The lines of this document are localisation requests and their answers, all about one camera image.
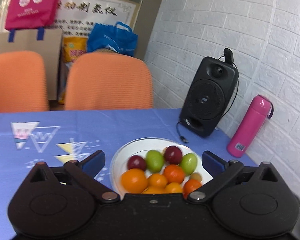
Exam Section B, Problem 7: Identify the small yellow green fruit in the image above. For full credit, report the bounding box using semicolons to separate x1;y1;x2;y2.
190;172;203;183

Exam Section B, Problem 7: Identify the green apple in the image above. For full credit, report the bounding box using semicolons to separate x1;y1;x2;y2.
145;150;165;173
179;153;198;176

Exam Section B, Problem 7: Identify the orange mandarin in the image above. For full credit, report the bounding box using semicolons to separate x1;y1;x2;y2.
163;165;185;184

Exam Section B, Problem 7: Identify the large orange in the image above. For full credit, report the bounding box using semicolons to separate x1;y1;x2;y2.
120;168;148;193

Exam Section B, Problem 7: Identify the dark red plum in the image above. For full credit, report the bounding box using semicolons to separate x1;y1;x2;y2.
164;146;183;165
127;155;147;171

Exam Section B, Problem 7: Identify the small orange kumquat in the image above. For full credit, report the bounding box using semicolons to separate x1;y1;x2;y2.
148;173;168;189

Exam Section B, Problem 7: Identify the white round plate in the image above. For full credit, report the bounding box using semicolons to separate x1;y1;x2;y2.
110;137;214;195

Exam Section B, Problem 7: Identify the blue patterned tablecloth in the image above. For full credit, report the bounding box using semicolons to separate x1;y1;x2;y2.
0;108;258;240

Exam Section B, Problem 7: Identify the pink thermos bottle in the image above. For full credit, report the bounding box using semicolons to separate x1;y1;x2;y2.
226;94;274;158

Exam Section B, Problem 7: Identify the black speaker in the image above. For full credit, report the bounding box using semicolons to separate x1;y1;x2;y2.
179;48;239;137

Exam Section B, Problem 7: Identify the right orange chair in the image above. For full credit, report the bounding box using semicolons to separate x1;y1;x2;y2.
64;52;153;111

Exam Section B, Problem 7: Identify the orange chair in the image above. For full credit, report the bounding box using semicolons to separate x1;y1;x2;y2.
0;51;49;113
64;52;153;111

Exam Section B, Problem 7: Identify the left orange chair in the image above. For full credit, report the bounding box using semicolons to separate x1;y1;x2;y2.
0;51;49;113

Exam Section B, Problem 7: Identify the yellow snack bag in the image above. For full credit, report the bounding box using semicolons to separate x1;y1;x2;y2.
58;36;88;105

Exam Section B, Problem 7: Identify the brown paper bag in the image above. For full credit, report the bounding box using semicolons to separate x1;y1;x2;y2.
0;28;64;101

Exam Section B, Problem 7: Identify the blue shopping bag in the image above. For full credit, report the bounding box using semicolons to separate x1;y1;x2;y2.
87;22;138;57

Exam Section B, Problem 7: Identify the white poster with characters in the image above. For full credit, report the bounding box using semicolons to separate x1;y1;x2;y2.
48;0;140;37

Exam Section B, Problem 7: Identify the magenta tote bag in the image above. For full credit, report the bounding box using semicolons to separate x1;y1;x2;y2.
5;0;59;30

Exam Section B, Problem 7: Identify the black usb cable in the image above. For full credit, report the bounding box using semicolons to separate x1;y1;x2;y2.
175;120;190;144

